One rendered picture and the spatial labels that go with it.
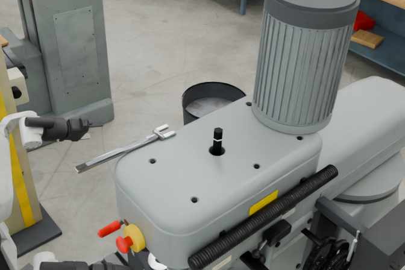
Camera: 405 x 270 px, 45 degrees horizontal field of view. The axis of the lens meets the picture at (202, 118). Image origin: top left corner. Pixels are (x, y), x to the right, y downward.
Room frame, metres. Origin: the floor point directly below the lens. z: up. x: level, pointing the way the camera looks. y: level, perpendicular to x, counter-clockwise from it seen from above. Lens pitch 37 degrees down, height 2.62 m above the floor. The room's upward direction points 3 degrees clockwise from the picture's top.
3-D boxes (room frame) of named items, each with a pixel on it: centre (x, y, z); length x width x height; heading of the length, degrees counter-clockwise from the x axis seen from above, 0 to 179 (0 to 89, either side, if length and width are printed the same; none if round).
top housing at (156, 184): (0.85, -0.05, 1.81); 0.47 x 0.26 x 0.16; 132
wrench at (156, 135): (0.83, 0.17, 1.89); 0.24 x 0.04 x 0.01; 129
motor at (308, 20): (1.00, -0.22, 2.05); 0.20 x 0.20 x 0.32
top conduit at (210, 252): (0.75, -0.16, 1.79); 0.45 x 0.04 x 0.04; 132
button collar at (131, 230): (0.69, 0.14, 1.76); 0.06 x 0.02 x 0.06; 42
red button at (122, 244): (0.67, 0.15, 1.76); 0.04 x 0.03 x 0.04; 42
